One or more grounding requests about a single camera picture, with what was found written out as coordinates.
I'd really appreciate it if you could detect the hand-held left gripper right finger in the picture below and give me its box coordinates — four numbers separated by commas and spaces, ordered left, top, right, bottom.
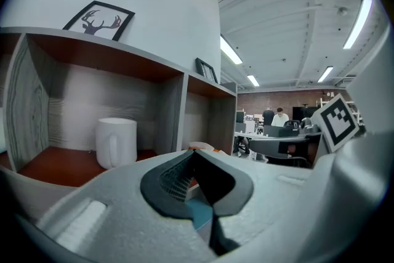
193, 150, 324, 263

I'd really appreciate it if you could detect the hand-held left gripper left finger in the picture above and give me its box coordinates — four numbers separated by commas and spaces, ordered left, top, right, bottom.
35, 149, 216, 263

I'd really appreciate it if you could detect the tree picture black frame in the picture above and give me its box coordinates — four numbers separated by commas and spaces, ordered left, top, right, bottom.
195, 57, 219, 84

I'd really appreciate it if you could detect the white mug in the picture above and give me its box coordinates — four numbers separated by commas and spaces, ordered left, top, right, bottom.
95, 117, 138, 170

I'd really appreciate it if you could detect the deer picture black frame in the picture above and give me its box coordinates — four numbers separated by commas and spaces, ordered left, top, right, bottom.
62, 0, 136, 42

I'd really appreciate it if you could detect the person's right hand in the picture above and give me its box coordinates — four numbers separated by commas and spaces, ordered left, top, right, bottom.
288, 143, 320, 168

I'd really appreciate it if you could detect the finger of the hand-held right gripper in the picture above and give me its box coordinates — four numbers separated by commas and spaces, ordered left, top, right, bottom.
248, 134, 323, 158

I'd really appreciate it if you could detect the grey dome camera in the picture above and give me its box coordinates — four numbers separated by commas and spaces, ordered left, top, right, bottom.
300, 116, 323, 135

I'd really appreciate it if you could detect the black wall television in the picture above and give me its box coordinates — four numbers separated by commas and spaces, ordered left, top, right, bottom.
292, 107, 315, 121

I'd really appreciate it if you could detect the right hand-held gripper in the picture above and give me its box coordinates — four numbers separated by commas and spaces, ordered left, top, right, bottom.
292, 24, 394, 259

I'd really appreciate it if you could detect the grey wooden shelf desk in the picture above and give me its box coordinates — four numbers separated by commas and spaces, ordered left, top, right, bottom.
0, 26, 238, 219

